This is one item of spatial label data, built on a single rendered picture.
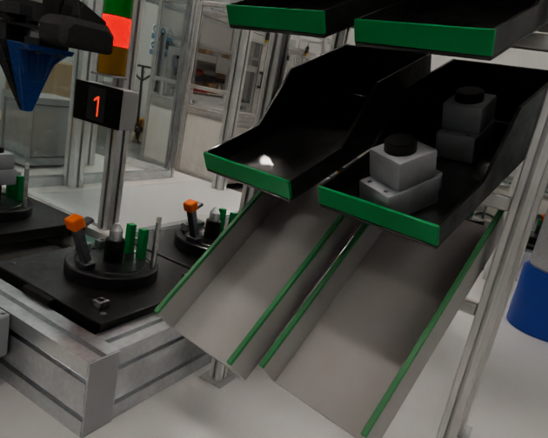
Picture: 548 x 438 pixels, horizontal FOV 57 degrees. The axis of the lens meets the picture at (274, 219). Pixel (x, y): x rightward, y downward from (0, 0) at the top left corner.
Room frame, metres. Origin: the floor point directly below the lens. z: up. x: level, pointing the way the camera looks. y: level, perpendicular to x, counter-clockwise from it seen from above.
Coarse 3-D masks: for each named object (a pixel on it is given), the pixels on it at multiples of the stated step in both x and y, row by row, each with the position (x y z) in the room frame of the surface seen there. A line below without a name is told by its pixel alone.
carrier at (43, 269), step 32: (128, 224) 0.77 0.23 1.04; (160, 224) 0.73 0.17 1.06; (32, 256) 0.73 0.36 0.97; (64, 256) 0.76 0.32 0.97; (96, 256) 0.73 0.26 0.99; (128, 256) 0.76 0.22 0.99; (160, 256) 0.84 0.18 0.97; (64, 288) 0.65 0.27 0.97; (96, 288) 0.66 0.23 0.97; (128, 288) 0.68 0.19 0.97; (160, 288) 0.71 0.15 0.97; (96, 320) 0.58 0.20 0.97; (128, 320) 0.61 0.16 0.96
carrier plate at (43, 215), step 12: (36, 204) 0.99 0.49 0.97; (36, 216) 0.92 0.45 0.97; (48, 216) 0.93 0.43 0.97; (60, 216) 0.95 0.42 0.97; (0, 228) 0.83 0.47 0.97; (12, 228) 0.84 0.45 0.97; (24, 228) 0.85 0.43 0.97; (36, 228) 0.86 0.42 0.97; (48, 228) 0.88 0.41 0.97; (60, 228) 0.90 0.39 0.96; (84, 228) 0.95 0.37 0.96; (0, 240) 0.80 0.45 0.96; (12, 240) 0.82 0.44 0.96; (24, 240) 0.84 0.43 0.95
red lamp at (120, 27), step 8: (104, 16) 0.91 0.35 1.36; (112, 16) 0.91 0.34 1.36; (112, 24) 0.91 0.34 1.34; (120, 24) 0.91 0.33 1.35; (128, 24) 0.92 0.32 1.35; (112, 32) 0.91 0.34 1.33; (120, 32) 0.91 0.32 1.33; (128, 32) 0.93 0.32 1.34; (120, 40) 0.91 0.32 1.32; (128, 40) 0.93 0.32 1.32
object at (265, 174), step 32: (320, 64) 0.71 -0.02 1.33; (352, 64) 0.75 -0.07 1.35; (384, 64) 0.72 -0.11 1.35; (416, 64) 0.65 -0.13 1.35; (288, 96) 0.67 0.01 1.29; (320, 96) 0.72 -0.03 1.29; (352, 96) 0.76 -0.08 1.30; (384, 96) 0.60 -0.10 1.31; (256, 128) 0.63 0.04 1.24; (288, 128) 0.67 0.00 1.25; (320, 128) 0.66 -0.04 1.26; (352, 128) 0.56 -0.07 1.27; (224, 160) 0.55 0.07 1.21; (256, 160) 0.59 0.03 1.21; (288, 160) 0.58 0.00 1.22; (320, 160) 0.53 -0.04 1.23; (288, 192) 0.50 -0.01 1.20
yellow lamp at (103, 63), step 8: (112, 48) 0.91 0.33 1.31; (120, 48) 0.92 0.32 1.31; (104, 56) 0.91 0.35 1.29; (112, 56) 0.91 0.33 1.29; (120, 56) 0.92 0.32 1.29; (104, 64) 0.91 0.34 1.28; (112, 64) 0.91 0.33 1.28; (120, 64) 0.92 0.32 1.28; (104, 72) 0.91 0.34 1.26; (112, 72) 0.91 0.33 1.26; (120, 72) 0.92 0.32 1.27
